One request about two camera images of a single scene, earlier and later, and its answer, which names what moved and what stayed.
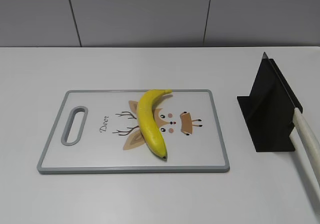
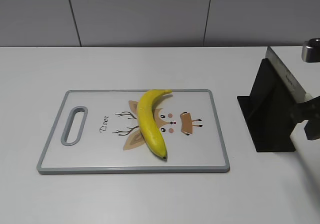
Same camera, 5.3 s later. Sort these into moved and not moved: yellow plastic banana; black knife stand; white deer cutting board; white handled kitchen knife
Moved: white handled kitchen knife
Not moved: yellow plastic banana; black knife stand; white deer cutting board
